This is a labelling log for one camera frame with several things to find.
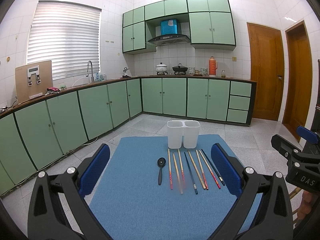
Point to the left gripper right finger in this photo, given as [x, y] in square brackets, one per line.
[262, 209]

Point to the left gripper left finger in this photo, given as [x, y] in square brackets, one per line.
[46, 217]

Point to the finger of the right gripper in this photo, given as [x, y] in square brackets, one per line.
[285, 148]
[308, 135]

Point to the red patterned chopstick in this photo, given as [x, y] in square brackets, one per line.
[209, 168]

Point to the red-end wooden chopstick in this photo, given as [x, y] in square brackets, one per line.
[202, 171]

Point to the plain bamboo chopstick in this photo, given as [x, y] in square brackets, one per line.
[197, 172]

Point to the pink-tipped wooden chopstick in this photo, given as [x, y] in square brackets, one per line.
[181, 166]

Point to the red-tipped wooden chopstick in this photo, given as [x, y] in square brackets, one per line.
[170, 173]

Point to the black spoon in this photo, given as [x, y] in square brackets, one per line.
[161, 162]

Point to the green lower kitchen cabinets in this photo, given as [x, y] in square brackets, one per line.
[37, 133]

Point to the chrome kitchen faucet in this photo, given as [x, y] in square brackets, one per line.
[90, 70]

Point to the person right hand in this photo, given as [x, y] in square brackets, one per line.
[305, 206]

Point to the wooden door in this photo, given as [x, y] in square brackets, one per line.
[267, 70]
[300, 78]

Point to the blue table mat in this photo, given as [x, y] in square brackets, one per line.
[130, 204]

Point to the glass jar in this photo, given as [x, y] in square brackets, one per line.
[223, 74]

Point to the white double utensil holder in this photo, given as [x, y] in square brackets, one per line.
[183, 133]

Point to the orange thermos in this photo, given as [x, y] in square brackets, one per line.
[212, 66]

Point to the pink cloth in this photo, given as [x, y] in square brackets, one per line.
[52, 90]

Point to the cardboard box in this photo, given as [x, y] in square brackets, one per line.
[32, 80]

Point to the black wok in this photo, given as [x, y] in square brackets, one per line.
[180, 69]

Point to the small kettle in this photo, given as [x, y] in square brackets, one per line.
[126, 73]

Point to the white cooking pot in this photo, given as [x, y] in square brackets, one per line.
[161, 69]

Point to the black range hood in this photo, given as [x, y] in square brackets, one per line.
[169, 39]

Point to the white window blind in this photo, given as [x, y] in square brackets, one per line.
[68, 34]

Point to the green upper wall cabinets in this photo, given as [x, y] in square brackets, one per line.
[200, 23]

